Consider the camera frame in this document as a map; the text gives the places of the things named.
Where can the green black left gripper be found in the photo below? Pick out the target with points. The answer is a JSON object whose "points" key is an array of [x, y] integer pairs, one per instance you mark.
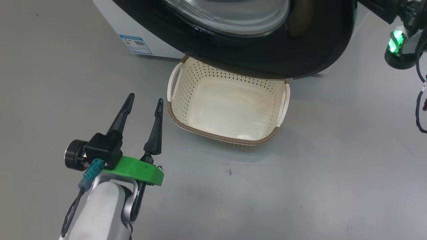
{"points": [[140, 171]]}

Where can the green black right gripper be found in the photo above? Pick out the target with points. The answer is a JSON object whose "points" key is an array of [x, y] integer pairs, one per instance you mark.
{"points": [[397, 60]]}

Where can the black glass washing machine door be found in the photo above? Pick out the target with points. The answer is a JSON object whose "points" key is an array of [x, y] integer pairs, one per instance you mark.
{"points": [[267, 56]]}

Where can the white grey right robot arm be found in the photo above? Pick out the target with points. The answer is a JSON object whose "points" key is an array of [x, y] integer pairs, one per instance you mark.
{"points": [[417, 41]]}

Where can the cream perforated laundry basket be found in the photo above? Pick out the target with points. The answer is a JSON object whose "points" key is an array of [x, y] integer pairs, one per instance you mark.
{"points": [[230, 106]]}

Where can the white washing machine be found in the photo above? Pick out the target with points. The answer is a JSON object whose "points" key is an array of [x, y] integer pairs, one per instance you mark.
{"points": [[110, 20]]}

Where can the blue white energy label sticker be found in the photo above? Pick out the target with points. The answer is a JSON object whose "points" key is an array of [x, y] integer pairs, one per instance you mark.
{"points": [[136, 44]]}

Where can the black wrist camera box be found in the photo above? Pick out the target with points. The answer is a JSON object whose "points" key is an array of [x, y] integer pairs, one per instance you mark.
{"points": [[412, 13], [103, 148]]}

